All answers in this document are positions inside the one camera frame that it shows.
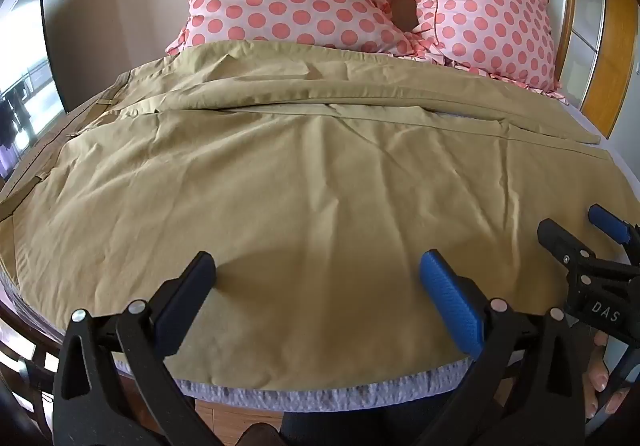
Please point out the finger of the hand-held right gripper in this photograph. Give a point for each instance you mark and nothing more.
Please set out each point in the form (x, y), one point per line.
(560, 238)
(607, 220)

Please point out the dark wooden bed frame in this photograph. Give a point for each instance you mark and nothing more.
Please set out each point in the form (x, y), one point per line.
(35, 356)

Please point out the person's right hand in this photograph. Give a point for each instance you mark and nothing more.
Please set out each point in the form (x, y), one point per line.
(597, 371)

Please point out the khaki pants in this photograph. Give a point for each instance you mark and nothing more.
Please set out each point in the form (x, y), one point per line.
(300, 186)

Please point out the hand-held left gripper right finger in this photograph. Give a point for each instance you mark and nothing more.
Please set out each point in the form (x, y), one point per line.
(449, 297)

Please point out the black flat screen television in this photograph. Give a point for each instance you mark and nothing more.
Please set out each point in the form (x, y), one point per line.
(35, 91)

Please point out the person's legs in dark trousers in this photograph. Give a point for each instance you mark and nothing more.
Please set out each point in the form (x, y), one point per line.
(360, 426)

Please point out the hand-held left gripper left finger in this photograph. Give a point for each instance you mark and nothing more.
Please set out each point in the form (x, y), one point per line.
(187, 293)

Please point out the wooden headboard with glass panels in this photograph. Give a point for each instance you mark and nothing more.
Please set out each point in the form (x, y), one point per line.
(615, 26)

